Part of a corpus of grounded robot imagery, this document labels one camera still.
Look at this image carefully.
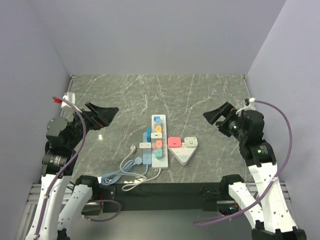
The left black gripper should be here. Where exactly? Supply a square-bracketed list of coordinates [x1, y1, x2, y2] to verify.
[66, 101, 119, 149]

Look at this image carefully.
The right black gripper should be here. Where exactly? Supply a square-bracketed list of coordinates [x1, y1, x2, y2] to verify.
[202, 101, 248, 142]

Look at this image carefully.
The white square plug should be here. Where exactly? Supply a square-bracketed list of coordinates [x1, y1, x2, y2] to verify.
[184, 136, 198, 148]

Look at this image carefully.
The white triangular socket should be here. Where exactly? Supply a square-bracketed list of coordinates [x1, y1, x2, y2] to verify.
[168, 142, 198, 166]

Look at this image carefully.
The pink square plug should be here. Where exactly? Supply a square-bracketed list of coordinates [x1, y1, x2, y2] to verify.
[167, 136, 182, 148]

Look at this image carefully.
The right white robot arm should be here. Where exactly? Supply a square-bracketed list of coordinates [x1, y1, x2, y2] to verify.
[194, 98, 307, 240]

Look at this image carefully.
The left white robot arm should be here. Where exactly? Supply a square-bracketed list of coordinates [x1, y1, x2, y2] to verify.
[25, 102, 119, 240]

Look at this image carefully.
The dark blue plug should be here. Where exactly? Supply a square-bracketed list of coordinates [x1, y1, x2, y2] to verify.
[146, 127, 152, 139]

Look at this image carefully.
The blue plug on strip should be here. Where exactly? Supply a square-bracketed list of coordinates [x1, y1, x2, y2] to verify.
[153, 116, 162, 126]

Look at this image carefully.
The yellow plug on strip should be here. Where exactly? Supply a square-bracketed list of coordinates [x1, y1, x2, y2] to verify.
[155, 125, 162, 133]

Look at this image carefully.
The coral plug on strip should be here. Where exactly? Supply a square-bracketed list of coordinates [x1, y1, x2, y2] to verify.
[155, 139, 163, 149]

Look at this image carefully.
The teal plug on strip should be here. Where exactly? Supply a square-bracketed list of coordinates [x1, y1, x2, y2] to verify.
[154, 148, 163, 159]

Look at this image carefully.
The white adapter on blue strip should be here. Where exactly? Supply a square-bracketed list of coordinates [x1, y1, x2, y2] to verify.
[139, 142, 152, 149]

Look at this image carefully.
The blue power strip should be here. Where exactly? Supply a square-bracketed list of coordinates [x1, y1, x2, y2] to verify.
[142, 132, 152, 165]

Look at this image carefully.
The white power strip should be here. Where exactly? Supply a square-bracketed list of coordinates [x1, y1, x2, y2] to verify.
[150, 114, 169, 170]

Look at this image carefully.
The black base bar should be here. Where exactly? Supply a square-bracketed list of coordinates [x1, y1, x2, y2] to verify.
[69, 182, 251, 216]

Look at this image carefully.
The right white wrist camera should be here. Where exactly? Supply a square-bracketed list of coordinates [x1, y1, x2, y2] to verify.
[237, 97, 256, 113]

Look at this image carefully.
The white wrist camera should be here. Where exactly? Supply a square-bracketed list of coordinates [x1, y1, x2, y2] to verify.
[237, 97, 256, 113]
[53, 92, 76, 109]

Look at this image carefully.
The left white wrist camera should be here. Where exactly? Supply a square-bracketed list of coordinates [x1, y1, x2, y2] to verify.
[53, 92, 76, 109]

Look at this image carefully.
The white power cable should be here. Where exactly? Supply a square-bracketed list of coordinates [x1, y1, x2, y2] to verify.
[119, 144, 162, 193]

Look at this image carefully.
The blue power cable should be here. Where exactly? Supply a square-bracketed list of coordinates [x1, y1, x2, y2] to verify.
[100, 156, 149, 186]

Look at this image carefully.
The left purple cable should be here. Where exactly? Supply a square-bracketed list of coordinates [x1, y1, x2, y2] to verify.
[33, 96, 122, 235]

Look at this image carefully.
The purple cable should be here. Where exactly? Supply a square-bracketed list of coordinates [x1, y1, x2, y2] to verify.
[191, 99, 293, 227]
[33, 96, 122, 235]

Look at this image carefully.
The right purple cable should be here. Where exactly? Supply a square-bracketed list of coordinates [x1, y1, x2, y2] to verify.
[191, 99, 293, 227]

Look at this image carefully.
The aluminium frame rail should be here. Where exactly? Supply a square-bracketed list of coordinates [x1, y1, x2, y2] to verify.
[26, 182, 76, 206]

